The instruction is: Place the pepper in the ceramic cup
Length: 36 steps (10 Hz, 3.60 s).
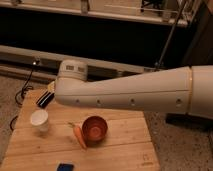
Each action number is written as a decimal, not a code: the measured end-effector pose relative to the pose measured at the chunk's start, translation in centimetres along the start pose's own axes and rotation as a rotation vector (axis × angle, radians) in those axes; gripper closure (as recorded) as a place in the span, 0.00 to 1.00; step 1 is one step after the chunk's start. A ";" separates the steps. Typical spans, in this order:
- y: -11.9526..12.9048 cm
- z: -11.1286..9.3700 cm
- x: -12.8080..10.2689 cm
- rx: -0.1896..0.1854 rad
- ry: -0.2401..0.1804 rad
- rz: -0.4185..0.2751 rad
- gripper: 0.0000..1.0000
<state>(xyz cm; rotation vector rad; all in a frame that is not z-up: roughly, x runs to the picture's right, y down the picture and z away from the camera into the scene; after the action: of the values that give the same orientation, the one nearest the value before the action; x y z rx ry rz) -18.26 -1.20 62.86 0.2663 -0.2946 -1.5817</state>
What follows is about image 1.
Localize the orange carrot-shaped pepper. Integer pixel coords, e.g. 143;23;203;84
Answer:
68;122;87;149

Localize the blue rectangular object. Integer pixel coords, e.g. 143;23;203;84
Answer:
57;163;74;171

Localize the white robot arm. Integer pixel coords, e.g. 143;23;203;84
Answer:
37;60;213;120

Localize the black cable on floor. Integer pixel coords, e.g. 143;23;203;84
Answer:
9;59;40;132

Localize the copper orange bowl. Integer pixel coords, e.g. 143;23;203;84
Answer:
82;116;108;143

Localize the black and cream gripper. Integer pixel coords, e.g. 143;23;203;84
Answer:
36;81;55;108

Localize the metal pole stand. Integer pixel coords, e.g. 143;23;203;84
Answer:
154;0;187;71

